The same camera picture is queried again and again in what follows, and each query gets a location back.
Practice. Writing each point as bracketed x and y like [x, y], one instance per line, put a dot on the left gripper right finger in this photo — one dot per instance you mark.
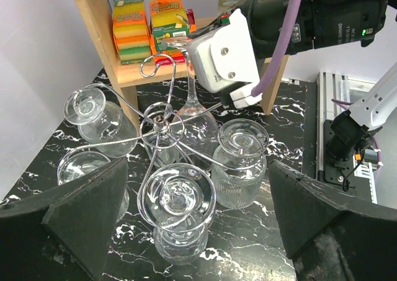
[329, 234]

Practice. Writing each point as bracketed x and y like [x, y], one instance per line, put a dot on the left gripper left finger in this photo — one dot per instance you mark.
[63, 233]

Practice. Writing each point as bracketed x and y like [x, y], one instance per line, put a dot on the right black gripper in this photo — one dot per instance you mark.
[226, 26]

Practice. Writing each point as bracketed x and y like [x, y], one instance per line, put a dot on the ribbed glass goblet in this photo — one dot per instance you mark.
[100, 122]

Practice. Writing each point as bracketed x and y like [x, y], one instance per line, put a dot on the clear wine glass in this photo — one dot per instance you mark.
[194, 122]
[179, 202]

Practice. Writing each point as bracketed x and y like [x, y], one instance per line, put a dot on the chrome wine glass rack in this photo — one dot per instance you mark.
[160, 142]

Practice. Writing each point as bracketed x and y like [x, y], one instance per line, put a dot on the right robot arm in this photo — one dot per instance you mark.
[286, 27]

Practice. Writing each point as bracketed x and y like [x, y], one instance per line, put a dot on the green orange scrub sponge pack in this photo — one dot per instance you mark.
[169, 18]

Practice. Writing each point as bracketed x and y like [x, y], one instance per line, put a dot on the colourful sponge pack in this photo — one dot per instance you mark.
[130, 31]

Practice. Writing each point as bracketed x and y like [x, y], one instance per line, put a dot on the wooden shelf unit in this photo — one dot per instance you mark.
[97, 16]

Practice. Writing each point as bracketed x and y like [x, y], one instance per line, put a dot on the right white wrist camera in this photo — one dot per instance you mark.
[226, 68]

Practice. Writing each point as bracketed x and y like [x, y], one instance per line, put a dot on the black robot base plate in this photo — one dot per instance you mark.
[332, 157]

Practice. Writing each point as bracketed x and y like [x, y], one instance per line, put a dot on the aluminium rail frame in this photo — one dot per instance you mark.
[335, 92]

